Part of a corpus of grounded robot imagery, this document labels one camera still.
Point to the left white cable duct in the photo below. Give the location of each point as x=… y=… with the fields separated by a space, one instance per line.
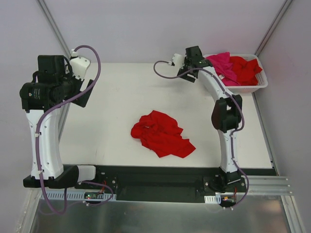
x=80 y=195

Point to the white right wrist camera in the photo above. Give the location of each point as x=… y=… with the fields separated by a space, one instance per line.
x=177 y=60

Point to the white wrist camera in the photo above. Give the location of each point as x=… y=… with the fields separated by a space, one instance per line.
x=177 y=60
x=79 y=65

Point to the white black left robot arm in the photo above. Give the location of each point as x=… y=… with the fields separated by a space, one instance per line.
x=57 y=79

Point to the white perforated plastic basket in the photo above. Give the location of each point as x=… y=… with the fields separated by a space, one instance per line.
x=261 y=77

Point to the right aluminium frame post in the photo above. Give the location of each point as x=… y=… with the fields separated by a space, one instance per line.
x=275 y=23

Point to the aluminium frame post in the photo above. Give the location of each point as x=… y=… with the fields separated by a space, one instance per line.
x=275 y=23
x=54 y=27

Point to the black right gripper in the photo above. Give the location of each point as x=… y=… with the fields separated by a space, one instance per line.
x=187 y=73

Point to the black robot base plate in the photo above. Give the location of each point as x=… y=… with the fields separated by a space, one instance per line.
x=162 y=184

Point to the right white cable duct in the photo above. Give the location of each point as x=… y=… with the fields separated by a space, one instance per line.
x=212 y=199

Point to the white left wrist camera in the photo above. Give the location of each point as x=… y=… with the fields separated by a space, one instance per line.
x=79 y=65

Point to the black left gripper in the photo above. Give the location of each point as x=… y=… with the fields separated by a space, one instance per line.
x=84 y=96

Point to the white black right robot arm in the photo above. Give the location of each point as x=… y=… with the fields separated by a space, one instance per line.
x=226 y=118

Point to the left aluminium frame post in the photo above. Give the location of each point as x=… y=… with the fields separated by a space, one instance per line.
x=54 y=27

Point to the red t shirt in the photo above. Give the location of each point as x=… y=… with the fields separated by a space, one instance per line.
x=245 y=71
x=160 y=133

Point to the white cable duct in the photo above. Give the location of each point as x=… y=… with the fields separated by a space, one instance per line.
x=212 y=199
x=80 y=195

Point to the pink t shirt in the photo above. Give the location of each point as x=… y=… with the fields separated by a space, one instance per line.
x=223 y=67

